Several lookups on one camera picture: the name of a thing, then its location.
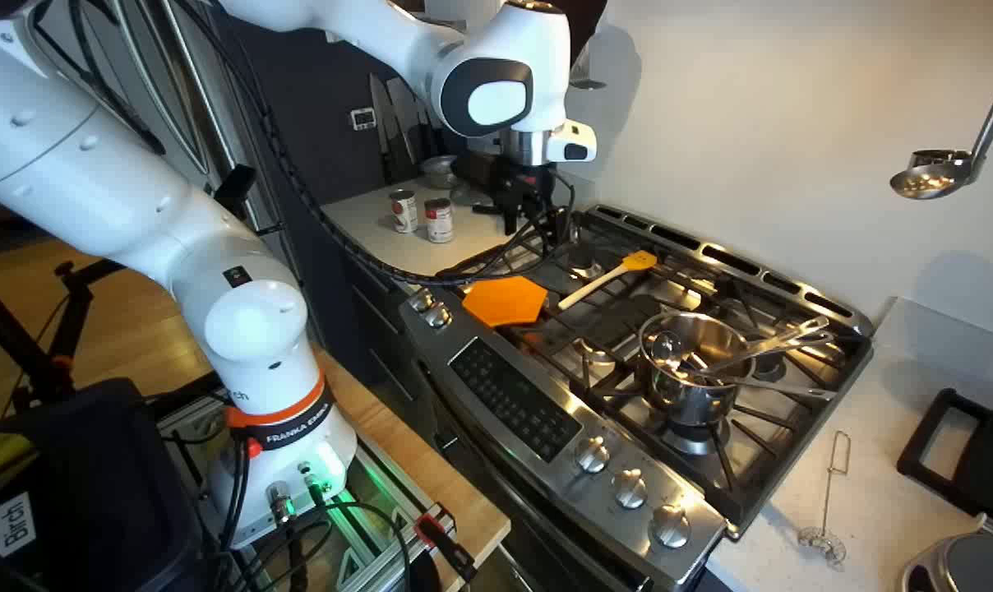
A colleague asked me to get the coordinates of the stainless refrigerator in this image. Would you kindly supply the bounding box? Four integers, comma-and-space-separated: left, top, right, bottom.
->
33, 0, 258, 223

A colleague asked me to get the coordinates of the hanging steel ladle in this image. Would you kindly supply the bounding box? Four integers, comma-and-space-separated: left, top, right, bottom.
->
889, 26, 993, 205

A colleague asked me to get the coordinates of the wooden spatula with orange head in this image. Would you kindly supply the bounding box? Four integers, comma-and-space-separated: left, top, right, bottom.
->
556, 247, 660, 314

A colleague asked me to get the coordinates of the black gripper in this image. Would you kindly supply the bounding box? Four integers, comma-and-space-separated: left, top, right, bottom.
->
473, 149, 575, 251

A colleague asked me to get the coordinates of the dark cabinet with steel handles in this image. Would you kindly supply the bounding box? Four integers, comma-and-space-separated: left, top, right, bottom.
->
297, 206, 411, 389

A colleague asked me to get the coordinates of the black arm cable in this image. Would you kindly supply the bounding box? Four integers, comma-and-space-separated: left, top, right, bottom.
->
180, 0, 556, 289

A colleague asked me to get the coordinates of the thin wire whisk tool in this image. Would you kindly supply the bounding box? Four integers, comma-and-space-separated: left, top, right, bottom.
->
798, 427, 854, 567

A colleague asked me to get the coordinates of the round steel kitchen scale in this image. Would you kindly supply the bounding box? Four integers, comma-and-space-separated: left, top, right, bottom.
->
896, 514, 993, 592

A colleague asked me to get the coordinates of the dark brown oven mitt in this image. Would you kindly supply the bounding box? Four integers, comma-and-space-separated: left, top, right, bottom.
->
561, 0, 611, 61

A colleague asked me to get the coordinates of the black box with QR label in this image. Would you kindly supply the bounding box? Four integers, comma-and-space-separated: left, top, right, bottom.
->
0, 376, 209, 592

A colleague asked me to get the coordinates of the stainless gas stove range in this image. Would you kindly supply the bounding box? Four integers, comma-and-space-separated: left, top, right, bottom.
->
394, 205, 879, 592

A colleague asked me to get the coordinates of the black camera tripod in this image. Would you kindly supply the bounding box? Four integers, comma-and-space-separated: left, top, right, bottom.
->
0, 256, 129, 412

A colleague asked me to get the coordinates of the steel saucepan with long handle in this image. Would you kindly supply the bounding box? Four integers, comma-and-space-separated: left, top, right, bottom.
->
636, 309, 839, 432

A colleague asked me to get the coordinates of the wooden robot mounting board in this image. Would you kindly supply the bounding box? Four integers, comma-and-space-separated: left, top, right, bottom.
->
319, 349, 512, 564

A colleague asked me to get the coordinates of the red black cable plug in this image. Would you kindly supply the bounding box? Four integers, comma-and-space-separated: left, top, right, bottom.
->
411, 509, 481, 585

